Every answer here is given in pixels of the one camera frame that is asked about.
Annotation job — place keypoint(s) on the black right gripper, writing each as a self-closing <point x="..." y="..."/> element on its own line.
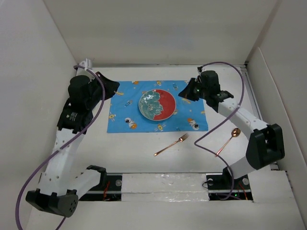
<point x="186" y="93"/>

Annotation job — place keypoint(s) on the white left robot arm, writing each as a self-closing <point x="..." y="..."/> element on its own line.
<point x="56" y="193"/>

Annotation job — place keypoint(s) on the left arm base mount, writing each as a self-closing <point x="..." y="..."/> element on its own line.
<point x="110" y="191"/>

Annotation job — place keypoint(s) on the red and teal plate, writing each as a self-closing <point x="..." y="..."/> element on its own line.
<point x="157" y="105"/>

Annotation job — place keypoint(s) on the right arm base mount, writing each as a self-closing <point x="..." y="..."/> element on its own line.
<point x="219" y="189"/>

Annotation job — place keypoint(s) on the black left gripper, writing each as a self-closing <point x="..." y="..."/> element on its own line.
<point x="111" y="86"/>

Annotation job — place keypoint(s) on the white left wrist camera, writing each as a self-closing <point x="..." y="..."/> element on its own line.
<point x="87" y="63"/>

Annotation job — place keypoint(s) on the copper fork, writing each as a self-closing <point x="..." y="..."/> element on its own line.
<point x="181" y="139"/>

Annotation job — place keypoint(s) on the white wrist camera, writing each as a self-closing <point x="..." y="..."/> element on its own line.
<point x="87" y="63"/>
<point x="200" y="72"/>

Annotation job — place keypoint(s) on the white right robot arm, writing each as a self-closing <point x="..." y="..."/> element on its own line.
<point x="265" y="142"/>

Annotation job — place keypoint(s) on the copper spoon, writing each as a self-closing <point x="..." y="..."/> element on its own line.
<point x="235" y="133"/>

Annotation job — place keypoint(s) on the blue patterned placemat cloth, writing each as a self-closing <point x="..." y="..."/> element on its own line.
<point x="125" y="117"/>

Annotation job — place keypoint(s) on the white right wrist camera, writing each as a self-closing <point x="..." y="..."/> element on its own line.
<point x="200" y="72"/>

